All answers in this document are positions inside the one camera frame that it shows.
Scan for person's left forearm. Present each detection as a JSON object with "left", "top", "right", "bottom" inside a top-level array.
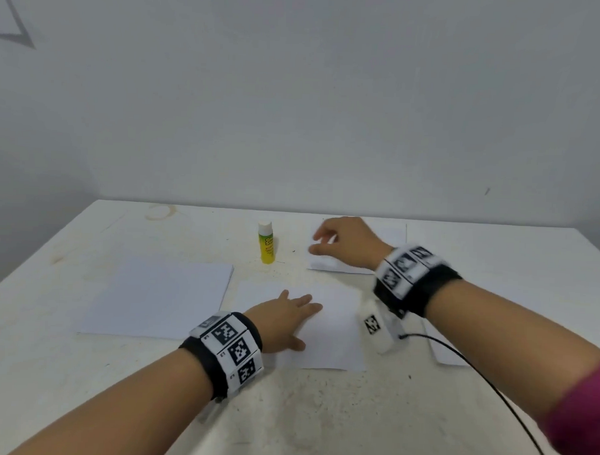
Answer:
[{"left": 11, "top": 341, "right": 221, "bottom": 455}]

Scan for person's right hand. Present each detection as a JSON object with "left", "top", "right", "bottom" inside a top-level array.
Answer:
[{"left": 307, "top": 214, "right": 398, "bottom": 273}]

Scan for person's right forearm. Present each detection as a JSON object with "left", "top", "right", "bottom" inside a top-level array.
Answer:
[{"left": 420, "top": 277, "right": 600, "bottom": 425}]

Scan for yellow glue stick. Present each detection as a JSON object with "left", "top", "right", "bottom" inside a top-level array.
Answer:
[{"left": 256, "top": 220, "right": 279, "bottom": 267}]

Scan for black cable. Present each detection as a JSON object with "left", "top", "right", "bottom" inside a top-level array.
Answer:
[{"left": 394, "top": 331, "right": 565, "bottom": 455}]

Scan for stack of white paper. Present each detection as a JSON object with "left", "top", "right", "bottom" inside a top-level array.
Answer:
[
  {"left": 76, "top": 255, "right": 236, "bottom": 344},
  {"left": 420, "top": 272, "right": 576, "bottom": 372}
]

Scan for glued white paper sheet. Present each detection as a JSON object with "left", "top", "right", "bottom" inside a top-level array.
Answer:
[
  {"left": 233, "top": 276, "right": 372, "bottom": 375},
  {"left": 305, "top": 218, "right": 410, "bottom": 279}
]

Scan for person's left hand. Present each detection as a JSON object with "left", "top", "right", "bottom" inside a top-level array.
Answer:
[{"left": 239, "top": 288, "right": 325, "bottom": 357}]

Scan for black marker wristband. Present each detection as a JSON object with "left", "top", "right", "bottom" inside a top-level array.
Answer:
[
  {"left": 371, "top": 243, "right": 466, "bottom": 322},
  {"left": 176, "top": 309, "right": 268, "bottom": 402}
]

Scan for pink sleeve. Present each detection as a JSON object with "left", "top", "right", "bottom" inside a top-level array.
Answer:
[{"left": 536, "top": 355, "right": 600, "bottom": 455}]

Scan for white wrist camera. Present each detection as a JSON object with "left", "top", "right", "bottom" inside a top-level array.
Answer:
[{"left": 359, "top": 297, "right": 410, "bottom": 356}]

